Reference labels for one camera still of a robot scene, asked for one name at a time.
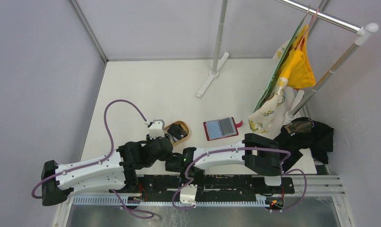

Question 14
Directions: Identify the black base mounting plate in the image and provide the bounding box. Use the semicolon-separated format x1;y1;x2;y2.
117;175;295;202

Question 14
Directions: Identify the camouflage cloth piece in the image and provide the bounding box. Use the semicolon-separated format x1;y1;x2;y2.
285;120;314;134

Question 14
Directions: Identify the white cable duct strip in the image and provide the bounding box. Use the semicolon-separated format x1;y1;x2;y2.
72;195;268;208

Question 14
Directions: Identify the green patterned hanging garment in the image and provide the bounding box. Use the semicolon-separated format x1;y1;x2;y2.
248;18;308;133

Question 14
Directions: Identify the metal clothes rack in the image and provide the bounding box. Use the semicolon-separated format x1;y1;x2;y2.
196;0;380;121

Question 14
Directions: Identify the red card holder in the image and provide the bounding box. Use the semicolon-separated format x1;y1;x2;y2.
203;117;243;141

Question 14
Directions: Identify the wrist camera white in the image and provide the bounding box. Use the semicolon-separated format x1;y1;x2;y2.
147;119;165;140
180;184;198;208

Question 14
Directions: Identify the black VIP card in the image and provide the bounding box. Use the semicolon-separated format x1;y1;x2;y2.
218;118;235;136

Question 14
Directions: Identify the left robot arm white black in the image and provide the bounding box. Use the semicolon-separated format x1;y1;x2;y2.
41;121;190;206

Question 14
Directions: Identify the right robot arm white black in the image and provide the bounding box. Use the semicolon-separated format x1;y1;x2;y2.
165;133;289;193

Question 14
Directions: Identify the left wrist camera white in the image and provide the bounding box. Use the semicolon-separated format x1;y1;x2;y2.
147;119;165;140

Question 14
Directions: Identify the yellow hanging garment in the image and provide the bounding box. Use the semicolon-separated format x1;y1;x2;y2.
277;25;316;89

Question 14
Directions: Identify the wooden tray with cards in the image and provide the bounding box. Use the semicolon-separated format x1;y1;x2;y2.
164;121;190;147

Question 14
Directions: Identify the black cloth pile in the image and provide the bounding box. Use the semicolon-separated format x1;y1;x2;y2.
274;117;334;172

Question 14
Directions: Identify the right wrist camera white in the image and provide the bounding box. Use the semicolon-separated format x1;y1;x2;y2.
180;184;198;208

